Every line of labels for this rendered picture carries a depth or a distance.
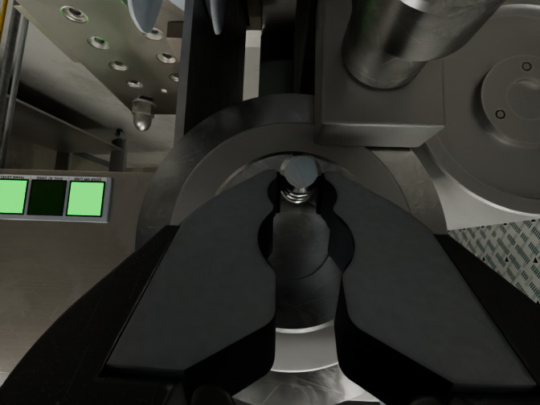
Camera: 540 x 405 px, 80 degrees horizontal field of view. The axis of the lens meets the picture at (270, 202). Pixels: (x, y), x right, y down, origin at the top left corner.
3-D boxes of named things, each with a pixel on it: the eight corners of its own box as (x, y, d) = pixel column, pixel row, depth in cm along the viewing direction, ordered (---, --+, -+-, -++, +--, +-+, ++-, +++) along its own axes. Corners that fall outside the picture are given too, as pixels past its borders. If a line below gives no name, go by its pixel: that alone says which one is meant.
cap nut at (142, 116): (151, 98, 50) (148, 126, 49) (159, 108, 53) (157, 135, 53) (127, 98, 50) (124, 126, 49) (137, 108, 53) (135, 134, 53)
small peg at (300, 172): (272, 165, 11) (307, 143, 11) (273, 182, 14) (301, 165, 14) (294, 200, 11) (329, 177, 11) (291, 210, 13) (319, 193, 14)
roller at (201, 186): (411, 122, 16) (422, 378, 14) (329, 202, 41) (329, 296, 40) (175, 119, 16) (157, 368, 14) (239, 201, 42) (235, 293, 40)
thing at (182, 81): (204, -138, 20) (182, 153, 17) (243, 71, 43) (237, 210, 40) (196, -137, 20) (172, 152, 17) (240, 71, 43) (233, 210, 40)
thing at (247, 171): (188, 323, 13) (213, 141, 14) (200, 313, 15) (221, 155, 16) (379, 345, 13) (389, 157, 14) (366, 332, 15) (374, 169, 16)
